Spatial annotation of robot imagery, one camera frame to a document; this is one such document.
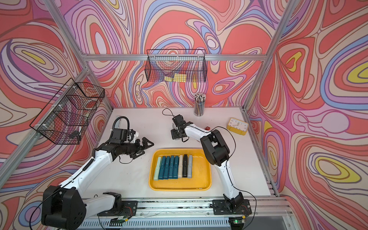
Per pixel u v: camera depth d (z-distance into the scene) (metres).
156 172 0.83
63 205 0.39
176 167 0.84
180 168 0.84
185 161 0.87
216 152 0.58
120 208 0.68
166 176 0.81
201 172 0.86
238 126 1.05
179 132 0.77
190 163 0.86
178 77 0.82
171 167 0.84
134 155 0.78
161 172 0.82
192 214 0.73
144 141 0.74
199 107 1.07
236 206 0.64
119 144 0.64
